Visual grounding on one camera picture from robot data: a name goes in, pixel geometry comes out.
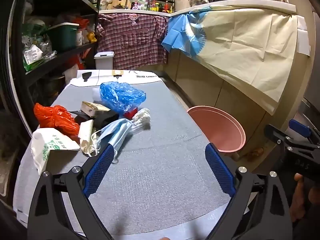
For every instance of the white countertop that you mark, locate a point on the white countertop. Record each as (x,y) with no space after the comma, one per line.
(225,3)

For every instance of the blue cloth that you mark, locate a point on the blue cloth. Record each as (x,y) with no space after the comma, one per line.
(177,32)

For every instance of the metal pot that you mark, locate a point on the metal pot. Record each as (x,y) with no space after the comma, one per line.
(55,86)

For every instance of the blue face mask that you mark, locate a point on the blue face mask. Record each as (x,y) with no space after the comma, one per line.
(117,132)

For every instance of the black snack packet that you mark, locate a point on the black snack packet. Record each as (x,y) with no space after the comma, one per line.
(78,115)

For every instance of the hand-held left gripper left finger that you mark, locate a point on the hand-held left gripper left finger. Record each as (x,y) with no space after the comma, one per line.
(100,170)

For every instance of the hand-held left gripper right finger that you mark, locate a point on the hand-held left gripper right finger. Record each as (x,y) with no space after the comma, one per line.
(220,170)

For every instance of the blue plastic bag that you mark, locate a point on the blue plastic bag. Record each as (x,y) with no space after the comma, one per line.
(120,95)

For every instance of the person's right hand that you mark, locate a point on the person's right hand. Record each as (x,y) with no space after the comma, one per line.
(301,200)

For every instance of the green storage box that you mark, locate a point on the green storage box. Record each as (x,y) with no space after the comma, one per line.
(62,37)

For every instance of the green white packet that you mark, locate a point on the green white packet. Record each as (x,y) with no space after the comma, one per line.
(32,56)

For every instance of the grey table cloth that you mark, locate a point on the grey table cloth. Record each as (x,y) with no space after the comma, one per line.
(155,175)

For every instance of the red paper bag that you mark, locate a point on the red paper bag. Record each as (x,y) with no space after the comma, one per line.
(77,62)

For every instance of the black pouch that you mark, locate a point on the black pouch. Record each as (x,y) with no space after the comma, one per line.
(106,119)

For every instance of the red cardboard box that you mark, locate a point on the red cardboard box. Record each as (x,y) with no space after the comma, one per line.
(131,113)

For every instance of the black spice rack with bottles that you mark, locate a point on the black spice rack with bottles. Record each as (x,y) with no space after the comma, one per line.
(161,5)

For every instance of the white paper bag green print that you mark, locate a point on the white paper bag green print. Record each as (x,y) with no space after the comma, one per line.
(50,145)

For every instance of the yellow toy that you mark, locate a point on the yellow toy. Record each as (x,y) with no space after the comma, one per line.
(92,38)

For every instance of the cream cloth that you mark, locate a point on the cream cloth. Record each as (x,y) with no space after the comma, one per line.
(250,45)

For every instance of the beige kitchen cabinet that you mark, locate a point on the beige kitchen cabinet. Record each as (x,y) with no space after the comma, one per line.
(200,80)

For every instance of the pink plastic bucket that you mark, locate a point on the pink plastic bucket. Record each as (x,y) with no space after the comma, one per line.
(217,127)

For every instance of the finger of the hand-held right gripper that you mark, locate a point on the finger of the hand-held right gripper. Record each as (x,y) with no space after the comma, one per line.
(300,127)
(275,132)

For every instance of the white jar green label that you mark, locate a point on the white jar green label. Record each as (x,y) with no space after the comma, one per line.
(79,37)

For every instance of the gold tissue pack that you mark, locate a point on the gold tissue pack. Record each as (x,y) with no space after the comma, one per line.
(93,107)

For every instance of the orange plastic bag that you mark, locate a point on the orange plastic bag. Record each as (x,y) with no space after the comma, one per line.
(55,118)

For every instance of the white pedal bin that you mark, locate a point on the white pedal bin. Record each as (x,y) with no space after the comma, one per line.
(103,60)

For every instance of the red plaid cloth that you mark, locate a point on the red plaid cloth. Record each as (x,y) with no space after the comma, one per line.
(130,40)

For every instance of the orange bag on shelf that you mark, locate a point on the orange bag on shelf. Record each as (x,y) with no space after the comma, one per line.
(80,23)

